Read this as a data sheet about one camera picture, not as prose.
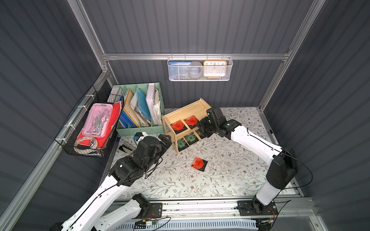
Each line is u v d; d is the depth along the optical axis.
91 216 0.38
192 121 0.85
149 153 0.46
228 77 0.91
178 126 0.83
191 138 0.99
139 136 0.59
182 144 0.96
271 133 1.09
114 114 0.77
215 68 0.88
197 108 0.94
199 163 0.90
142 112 0.94
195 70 0.91
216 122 0.63
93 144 0.67
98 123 0.72
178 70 0.91
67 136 0.61
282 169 0.44
